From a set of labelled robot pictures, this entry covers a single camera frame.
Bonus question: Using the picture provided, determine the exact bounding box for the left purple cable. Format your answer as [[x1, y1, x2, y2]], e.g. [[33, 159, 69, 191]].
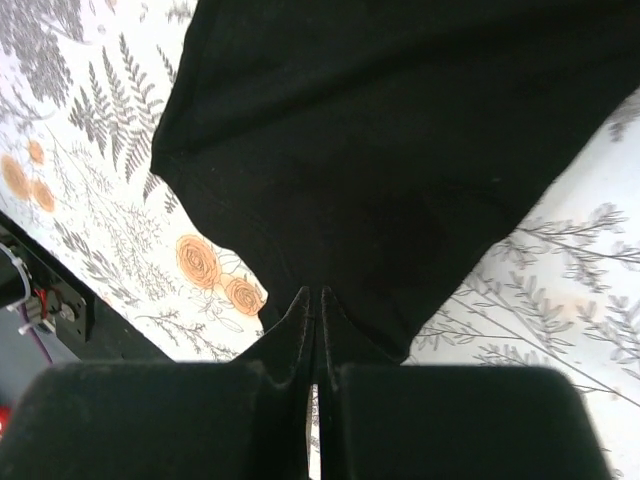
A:
[[17, 304, 54, 366]]

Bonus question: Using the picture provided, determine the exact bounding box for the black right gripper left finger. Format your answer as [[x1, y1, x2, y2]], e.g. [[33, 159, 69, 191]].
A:
[[1, 288, 314, 479]]

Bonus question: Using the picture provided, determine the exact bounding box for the floral patterned table mat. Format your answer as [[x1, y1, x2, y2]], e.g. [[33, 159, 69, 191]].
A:
[[1, 1, 639, 479]]

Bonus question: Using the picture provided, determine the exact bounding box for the black underwear beige waistband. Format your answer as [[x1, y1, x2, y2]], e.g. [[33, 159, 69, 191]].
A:
[[151, 1, 639, 361]]

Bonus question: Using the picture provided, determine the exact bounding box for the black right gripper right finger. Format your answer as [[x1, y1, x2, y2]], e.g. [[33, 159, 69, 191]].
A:
[[317, 289, 610, 479]]

